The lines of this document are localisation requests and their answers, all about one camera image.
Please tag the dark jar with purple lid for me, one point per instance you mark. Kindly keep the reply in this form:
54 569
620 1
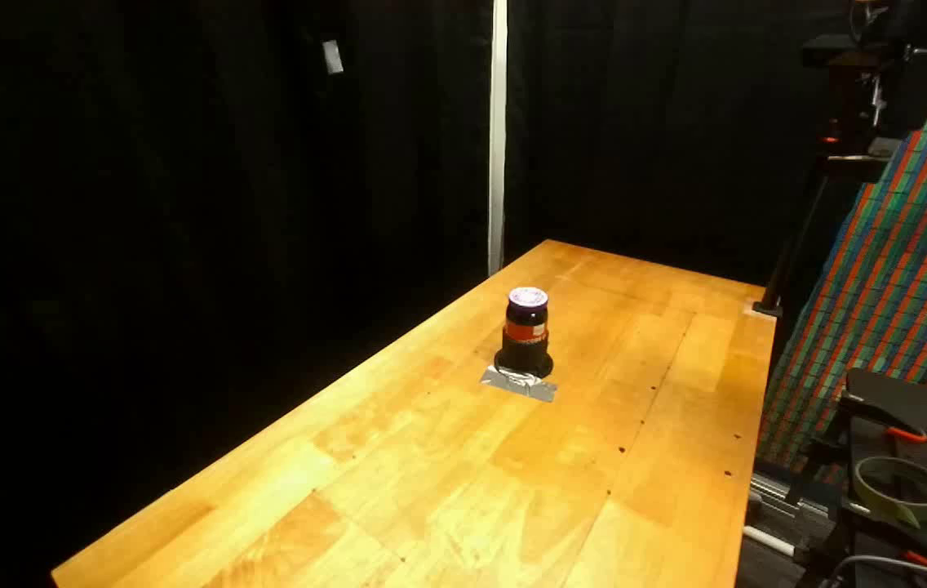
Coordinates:
526 327

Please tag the white vertical pole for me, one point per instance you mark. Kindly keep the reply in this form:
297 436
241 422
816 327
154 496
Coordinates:
497 132

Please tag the white tag on curtain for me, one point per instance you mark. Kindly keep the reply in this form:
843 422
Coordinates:
336 58

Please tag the black curtain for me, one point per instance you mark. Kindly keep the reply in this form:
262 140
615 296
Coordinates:
159 198

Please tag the colourful striped board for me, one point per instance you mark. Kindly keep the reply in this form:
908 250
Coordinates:
898 283

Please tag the beige masking tape roll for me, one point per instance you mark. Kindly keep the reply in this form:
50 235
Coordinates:
875 496

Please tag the large grey duct tape strip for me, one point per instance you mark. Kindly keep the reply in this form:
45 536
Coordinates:
517 382

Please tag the aluminium rail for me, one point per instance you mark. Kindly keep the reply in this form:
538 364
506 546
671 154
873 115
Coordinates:
784 518

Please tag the black camera stand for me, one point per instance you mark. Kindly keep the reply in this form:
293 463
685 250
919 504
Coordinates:
849 99

